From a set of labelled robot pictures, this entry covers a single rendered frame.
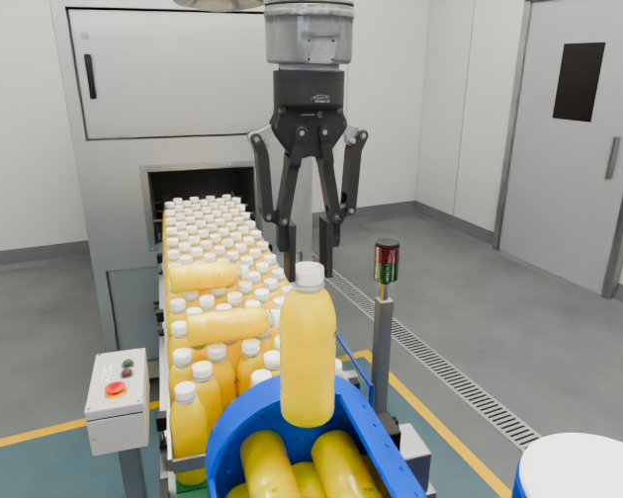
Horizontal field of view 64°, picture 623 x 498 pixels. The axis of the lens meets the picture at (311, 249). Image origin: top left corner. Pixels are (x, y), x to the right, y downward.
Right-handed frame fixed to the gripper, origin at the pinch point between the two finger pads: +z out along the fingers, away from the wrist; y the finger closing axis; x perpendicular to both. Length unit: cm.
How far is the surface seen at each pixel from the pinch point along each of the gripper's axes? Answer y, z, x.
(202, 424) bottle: -13, 44, 27
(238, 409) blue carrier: -8.2, 27.2, 7.8
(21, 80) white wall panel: -121, -4, 422
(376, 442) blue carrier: 8.0, 26.1, -5.1
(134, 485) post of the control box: -28, 64, 36
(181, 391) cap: -16.3, 37.0, 28.2
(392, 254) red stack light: 37, 24, 52
